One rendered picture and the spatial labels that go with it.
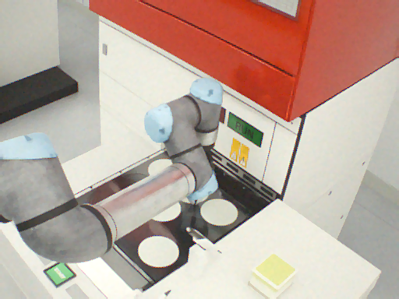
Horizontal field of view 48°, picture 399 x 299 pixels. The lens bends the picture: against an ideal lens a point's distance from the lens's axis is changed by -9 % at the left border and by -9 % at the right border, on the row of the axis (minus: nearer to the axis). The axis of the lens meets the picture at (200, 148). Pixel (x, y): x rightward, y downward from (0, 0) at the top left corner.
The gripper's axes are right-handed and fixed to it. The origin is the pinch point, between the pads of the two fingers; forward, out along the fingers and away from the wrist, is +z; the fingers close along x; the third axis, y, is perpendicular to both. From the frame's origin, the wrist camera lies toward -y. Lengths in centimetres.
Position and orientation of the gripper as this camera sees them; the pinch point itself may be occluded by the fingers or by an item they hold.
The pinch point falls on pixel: (195, 202)
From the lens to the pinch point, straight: 129.0
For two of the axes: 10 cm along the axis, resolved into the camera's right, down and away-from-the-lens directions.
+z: -1.0, 7.8, 6.2
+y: -1.5, -6.2, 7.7
